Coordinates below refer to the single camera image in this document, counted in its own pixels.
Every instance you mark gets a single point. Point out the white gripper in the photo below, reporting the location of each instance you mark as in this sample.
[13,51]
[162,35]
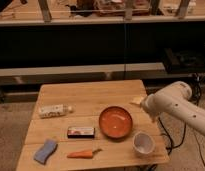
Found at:
[148,106]

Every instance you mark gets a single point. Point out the orange ceramic bowl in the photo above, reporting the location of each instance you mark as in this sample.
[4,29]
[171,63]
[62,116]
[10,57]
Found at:
[115,122]

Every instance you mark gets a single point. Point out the blue sponge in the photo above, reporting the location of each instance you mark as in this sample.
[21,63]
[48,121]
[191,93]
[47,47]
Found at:
[45,151]

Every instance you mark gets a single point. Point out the metal shelf rack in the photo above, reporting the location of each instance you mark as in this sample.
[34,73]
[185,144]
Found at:
[54,41]

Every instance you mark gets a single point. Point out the small red white box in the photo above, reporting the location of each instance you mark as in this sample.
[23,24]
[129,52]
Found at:
[81,132]

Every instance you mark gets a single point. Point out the white paper cup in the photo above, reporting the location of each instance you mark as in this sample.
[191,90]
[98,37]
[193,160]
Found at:
[143,144]

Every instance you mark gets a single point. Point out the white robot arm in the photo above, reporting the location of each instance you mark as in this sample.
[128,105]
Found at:
[174,99]

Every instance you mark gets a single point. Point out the orange toy carrot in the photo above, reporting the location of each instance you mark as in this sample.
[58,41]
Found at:
[87,154]

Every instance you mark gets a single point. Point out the black box on shelf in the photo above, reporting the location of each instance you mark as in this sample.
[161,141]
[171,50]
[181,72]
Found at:
[184,61]

